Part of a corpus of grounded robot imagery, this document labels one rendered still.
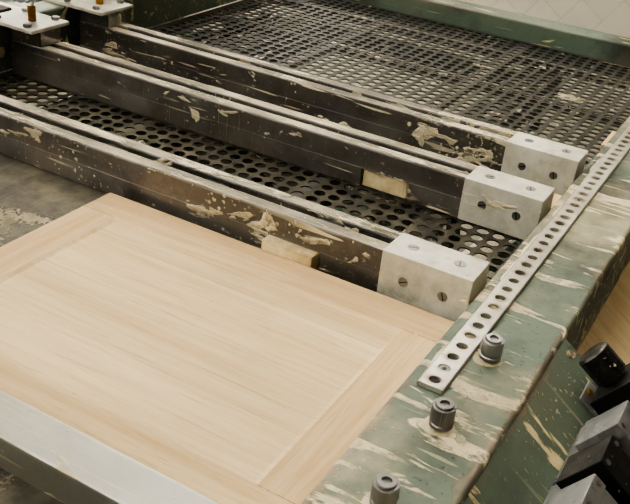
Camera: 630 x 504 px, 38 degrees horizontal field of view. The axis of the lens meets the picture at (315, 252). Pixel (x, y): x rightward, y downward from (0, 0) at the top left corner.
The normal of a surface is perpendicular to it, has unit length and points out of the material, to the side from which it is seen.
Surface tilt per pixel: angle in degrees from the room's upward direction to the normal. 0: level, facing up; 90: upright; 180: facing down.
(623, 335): 90
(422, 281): 90
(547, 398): 90
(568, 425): 90
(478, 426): 54
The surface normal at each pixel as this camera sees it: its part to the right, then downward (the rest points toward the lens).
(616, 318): 0.58, -0.52
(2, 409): 0.09, -0.87
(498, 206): -0.50, 0.39
